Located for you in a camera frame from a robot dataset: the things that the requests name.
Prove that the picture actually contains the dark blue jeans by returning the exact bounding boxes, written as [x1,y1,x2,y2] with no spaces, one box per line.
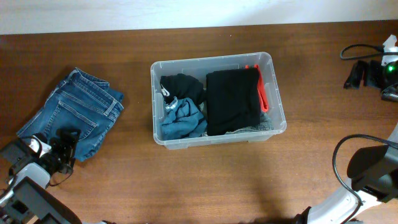
[17,68,124,162]

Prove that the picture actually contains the light blue jeans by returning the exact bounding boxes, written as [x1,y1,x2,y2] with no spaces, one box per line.
[198,102,275,138]

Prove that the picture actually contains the medium blue denim garment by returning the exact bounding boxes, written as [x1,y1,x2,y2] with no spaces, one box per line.
[160,96,208,141]

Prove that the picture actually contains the black red garment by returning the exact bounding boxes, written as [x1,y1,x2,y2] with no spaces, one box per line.
[206,67,262,136]

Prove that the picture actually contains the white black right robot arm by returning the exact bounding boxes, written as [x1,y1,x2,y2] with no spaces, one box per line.
[293,60,397,223]

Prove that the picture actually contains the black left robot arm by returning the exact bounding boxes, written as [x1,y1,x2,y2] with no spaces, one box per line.
[1,129,81,224]

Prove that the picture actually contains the clear plastic storage bin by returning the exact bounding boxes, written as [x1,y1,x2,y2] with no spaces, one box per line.
[150,52,287,150]

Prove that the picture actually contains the black right camera cable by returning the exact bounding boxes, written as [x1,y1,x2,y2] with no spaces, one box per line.
[331,43,398,224]

